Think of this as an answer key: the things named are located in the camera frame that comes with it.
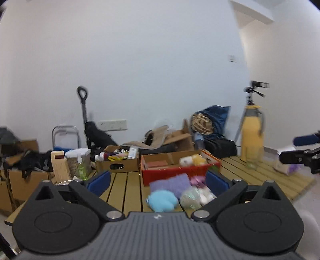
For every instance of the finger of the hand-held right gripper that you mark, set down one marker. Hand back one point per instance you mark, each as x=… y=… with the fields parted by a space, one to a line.
x=306 y=140
x=297 y=157

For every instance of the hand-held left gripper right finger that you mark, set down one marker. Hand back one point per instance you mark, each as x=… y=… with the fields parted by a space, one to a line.
x=217 y=183

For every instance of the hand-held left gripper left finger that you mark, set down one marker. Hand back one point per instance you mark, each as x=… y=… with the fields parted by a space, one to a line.
x=99 y=183

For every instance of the white soft toy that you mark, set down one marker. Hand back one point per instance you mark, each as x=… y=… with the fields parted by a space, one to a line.
x=206 y=195

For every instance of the pink soft toy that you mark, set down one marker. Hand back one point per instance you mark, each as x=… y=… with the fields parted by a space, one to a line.
x=198 y=180

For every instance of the red cardboard box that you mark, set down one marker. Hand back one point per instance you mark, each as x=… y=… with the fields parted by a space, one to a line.
x=175 y=171

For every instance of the purple towel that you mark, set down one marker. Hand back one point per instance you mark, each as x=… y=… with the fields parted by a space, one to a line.
x=172 y=183

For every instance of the blue plush toy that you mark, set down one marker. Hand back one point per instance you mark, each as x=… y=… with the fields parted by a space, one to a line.
x=162 y=201

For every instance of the white plastic bag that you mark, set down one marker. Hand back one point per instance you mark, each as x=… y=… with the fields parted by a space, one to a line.
x=285 y=167

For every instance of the green spray bottle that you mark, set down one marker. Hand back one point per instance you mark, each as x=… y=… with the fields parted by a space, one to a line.
x=82 y=171

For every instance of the brown cardboard box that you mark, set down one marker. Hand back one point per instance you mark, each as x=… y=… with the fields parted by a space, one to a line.
x=117 y=166

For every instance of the white bottle red cap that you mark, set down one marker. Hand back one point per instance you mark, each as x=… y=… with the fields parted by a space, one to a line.
x=101 y=157

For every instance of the yellow plush toy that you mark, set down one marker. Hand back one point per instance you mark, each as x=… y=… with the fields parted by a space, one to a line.
x=198 y=159

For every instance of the clear container white lid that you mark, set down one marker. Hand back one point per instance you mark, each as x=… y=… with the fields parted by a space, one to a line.
x=72 y=163

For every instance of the black bag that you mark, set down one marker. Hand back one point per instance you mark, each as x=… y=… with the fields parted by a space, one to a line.
x=222 y=147

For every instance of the white yarn roll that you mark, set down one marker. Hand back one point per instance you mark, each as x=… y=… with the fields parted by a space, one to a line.
x=186 y=161

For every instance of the glass cup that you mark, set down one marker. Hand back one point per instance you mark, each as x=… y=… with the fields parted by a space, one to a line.
x=251 y=160

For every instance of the wooden box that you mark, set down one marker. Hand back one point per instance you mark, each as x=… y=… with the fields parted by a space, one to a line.
x=58 y=167

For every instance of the clear water bottle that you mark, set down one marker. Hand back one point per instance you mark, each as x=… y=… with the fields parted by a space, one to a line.
x=199 y=141

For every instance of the black luggage cart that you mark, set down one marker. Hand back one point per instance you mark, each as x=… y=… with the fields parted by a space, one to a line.
x=96 y=135

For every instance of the white power outlet strip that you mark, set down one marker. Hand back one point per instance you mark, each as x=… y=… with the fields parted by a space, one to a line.
x=112 y=124

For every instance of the open flattened cardboard box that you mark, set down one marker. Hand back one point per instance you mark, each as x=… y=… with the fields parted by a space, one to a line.
x=172 y=141

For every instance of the folding stool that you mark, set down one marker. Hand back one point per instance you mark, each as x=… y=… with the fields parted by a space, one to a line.
x=65 y=131

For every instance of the wicker ball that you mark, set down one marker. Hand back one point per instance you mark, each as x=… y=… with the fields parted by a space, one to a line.
x=202 y=123

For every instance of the blue bag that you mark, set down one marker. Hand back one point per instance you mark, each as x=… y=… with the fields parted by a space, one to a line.
x=218 y=117

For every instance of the black clothing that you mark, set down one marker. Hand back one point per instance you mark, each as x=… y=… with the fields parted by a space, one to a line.
x=32 y=160

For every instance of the large cardboard box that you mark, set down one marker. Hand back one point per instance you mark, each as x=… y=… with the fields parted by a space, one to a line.
x=25 y=187

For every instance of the dark grey backpack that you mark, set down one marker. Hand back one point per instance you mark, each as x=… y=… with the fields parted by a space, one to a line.
x=7 y=136

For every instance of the camera tripod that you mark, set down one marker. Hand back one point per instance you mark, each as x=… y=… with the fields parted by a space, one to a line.
x=257 y=86

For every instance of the white wall switch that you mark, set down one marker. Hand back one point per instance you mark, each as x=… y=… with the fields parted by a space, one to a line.
x=232 y=58

